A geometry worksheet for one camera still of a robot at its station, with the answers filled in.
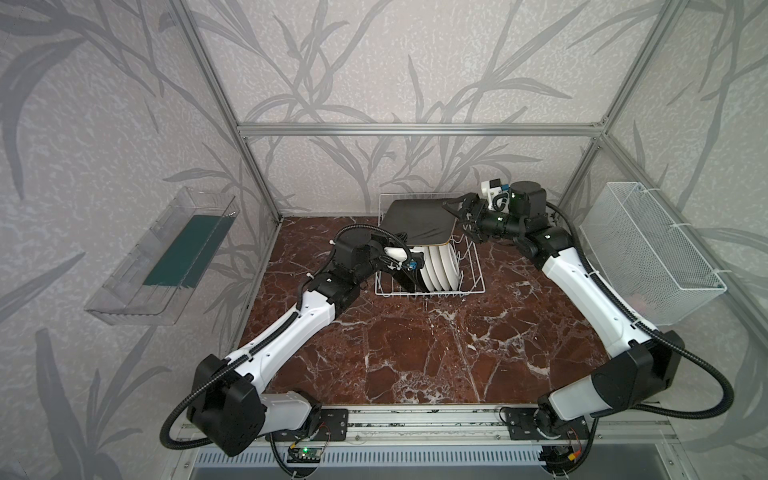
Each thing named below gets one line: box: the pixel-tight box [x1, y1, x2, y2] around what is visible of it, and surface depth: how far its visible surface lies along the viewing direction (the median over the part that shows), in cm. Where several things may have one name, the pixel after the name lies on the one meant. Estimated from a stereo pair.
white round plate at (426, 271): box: [414, 246, 437, 292], surface depth 88 cm
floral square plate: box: [409, 251, 430, 293], surface depth 88 cm
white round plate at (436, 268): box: [428, 246, 447, 292], surface depth 88 cm
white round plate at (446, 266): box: [438, 244, 454, 291], surface depth 91 cm
